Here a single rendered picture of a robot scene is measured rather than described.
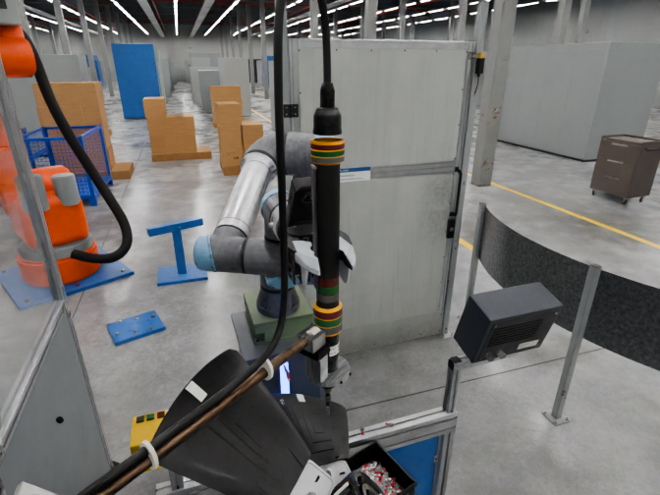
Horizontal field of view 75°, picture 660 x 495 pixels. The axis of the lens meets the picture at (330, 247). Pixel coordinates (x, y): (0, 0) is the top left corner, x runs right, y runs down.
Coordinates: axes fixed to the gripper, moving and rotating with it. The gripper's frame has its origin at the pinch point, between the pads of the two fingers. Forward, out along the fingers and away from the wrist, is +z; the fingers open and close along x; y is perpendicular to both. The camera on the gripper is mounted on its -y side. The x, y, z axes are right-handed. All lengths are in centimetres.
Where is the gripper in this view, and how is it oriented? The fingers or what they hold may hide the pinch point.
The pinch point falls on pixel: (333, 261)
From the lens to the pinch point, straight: 58.4
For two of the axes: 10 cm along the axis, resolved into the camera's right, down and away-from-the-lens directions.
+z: 3.3, 3.7, -8.7
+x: -9.5, 1.2, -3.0
